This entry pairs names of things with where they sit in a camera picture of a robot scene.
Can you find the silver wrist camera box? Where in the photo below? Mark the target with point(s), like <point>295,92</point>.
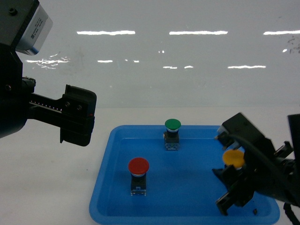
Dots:
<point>36,33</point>

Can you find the red push button switch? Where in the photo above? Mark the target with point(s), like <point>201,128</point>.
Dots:
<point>138,168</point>

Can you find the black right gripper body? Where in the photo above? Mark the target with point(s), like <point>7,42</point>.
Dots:
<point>273,173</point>

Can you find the yellow push button switch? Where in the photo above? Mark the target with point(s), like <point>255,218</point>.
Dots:
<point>234,158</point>

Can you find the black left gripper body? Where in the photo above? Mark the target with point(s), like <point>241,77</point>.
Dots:
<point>15,90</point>

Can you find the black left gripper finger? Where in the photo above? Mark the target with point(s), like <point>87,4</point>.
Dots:
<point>73,113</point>

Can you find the blue plastic tray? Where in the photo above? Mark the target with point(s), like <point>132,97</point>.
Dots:
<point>181,187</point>

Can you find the green push button switch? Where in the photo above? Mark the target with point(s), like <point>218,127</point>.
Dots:
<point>171,135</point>

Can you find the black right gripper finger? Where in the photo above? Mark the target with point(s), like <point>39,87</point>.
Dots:
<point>223,138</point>
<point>239,189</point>

